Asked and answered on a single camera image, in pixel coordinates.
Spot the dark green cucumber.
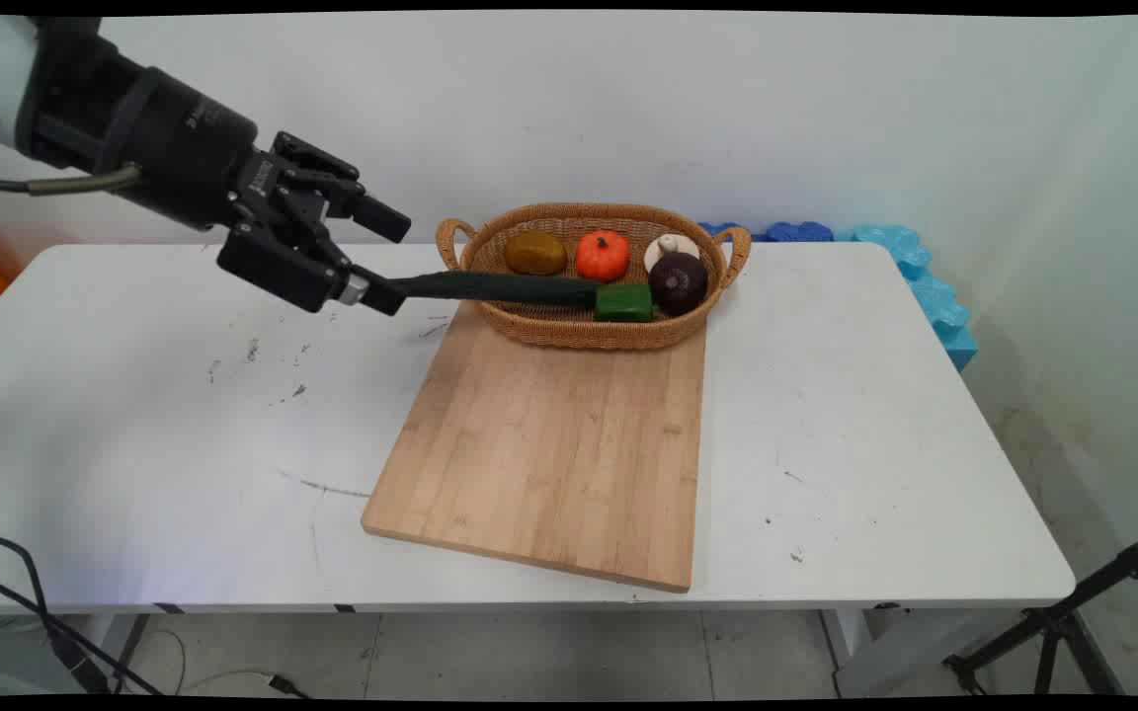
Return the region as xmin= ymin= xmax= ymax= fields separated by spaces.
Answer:
xmin=389 ymin=272 xmax=603 ymax=310

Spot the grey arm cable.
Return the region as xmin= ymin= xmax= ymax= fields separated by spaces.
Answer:
xmin=0 ymin=165 xmax=143 ymax=197

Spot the wooden cutting board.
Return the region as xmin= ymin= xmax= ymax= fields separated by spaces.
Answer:
xmin=362 ymin=301 xmax=708 ymax=593

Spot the black floor cable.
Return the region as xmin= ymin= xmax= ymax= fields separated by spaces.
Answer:
xmin=0 ymin=528 xmax=167 ymax=697

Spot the orange pumpkin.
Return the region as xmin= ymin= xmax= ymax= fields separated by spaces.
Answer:
xmin=574 ymin=229 xmax=631 ymax=283

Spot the black tripod stand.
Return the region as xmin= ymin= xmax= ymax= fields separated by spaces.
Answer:
xmin=942 ymin=525 xmax=1138 ymax=697

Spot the brown potato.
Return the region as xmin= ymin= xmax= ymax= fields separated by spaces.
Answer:
xmin=503 ymin=231 xmax=568 ymax=277

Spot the light blue foam mat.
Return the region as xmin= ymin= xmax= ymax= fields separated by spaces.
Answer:
xmin=831 ymin=224 xmax=980 ymax=372

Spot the woven wicker basket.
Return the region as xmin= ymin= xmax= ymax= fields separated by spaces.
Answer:
xmin=436 ymin=202 xmax=753 ymax=352

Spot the white mushroom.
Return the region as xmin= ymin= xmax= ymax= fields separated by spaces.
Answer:
xmin=644 ymin=234 xmax=700 ymax=275

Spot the white table leg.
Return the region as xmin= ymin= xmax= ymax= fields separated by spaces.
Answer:
xmin=821 ymin=607 xmax=1015 ymax=698

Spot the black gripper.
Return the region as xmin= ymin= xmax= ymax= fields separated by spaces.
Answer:
xmin=110 ymin=67 xmax=413 ymax=318

